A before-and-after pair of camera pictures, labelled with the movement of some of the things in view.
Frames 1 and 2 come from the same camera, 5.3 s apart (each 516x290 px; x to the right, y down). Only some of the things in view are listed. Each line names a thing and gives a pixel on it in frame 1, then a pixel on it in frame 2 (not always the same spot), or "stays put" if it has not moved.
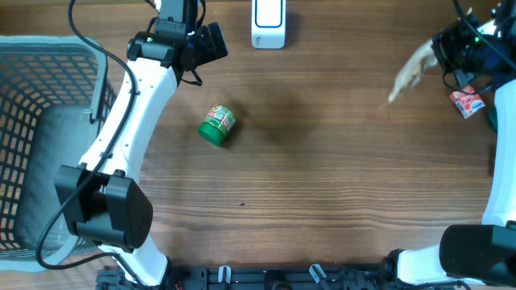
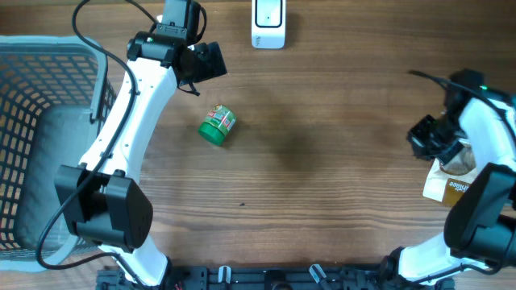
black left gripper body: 205,49 → 206,66
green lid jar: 219,121 stays put
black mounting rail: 308,277 stays put
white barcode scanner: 268,23 stays put
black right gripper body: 459,50 → 436,138
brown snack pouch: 424,56 → 448,183
